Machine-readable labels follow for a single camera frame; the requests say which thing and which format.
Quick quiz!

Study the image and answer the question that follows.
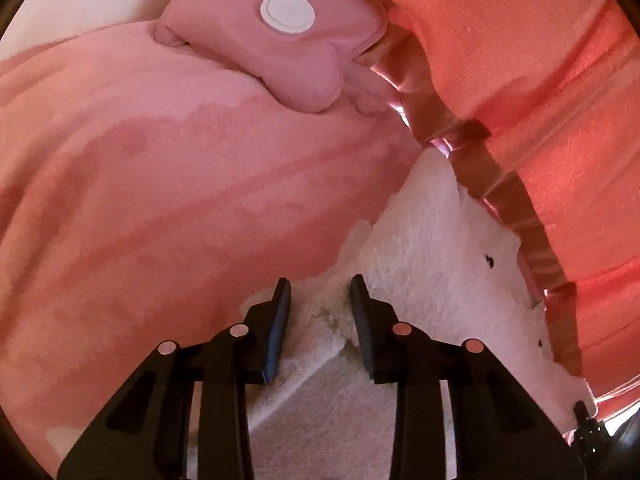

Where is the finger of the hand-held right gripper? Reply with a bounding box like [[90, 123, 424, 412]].
[[571, 401, 618, 463]]

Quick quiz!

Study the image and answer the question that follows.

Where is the pink fleece blanket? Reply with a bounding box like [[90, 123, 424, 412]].
[[0, 24, 427, 480]]

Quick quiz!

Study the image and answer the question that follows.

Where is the white pillow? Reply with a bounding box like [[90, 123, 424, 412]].
[[0, 0, 213, 63]]

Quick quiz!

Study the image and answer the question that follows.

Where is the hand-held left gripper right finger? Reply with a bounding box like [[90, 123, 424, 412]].
[[349, 274, 587, 480]]

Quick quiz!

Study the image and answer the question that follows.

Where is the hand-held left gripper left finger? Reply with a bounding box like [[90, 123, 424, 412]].
[[56, 276, 293, 480]]

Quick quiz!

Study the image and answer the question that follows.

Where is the pink hot water bag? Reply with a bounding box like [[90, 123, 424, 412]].
[[153, 0, 389, 115]]

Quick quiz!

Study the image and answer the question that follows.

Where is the white fluffy garment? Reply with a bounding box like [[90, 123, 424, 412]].
[[186, 150, 595, 480]]

